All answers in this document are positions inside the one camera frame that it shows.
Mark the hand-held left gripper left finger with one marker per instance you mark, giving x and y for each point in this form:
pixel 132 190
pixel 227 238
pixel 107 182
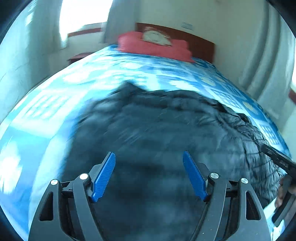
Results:
pixel 104 176

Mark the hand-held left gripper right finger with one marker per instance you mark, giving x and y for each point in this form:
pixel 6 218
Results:
pixel 194 176

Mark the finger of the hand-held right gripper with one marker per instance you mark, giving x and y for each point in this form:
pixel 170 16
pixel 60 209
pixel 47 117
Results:
pixel 277 158

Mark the black puffer jacket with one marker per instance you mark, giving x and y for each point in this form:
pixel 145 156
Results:
pixel 161 129

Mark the person's right hand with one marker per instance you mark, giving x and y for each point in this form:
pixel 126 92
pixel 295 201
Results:
pixel 281 194

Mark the bed with blue patterned sheet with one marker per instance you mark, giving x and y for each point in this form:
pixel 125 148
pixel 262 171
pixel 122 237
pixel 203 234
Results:
pixel 46 104

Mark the long pale curtain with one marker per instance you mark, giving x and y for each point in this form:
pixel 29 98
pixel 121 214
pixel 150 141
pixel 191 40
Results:
pixel 266 58

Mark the wooden nightstand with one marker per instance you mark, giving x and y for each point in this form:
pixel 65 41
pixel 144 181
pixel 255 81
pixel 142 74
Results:
pixel 78 56

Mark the dark wooden headboard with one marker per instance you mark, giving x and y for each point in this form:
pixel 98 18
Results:
pixel 201 46

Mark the red pillow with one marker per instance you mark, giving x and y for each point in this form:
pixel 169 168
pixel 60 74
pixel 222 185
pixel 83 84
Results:
pixel 134 42

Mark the small printed cushion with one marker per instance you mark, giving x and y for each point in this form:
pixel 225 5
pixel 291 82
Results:
pixel 155 37

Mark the white curtain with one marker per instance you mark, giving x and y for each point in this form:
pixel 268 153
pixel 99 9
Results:
pixel 53 34

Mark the grey curtain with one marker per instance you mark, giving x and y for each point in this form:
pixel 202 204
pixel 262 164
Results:
pixel 120 20

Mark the window with wooden frame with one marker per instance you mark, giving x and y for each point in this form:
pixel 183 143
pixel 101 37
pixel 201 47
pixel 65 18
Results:
pixel 293 81

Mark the white wall socket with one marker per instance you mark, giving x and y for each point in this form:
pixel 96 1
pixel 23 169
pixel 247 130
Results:
pixel 187 26

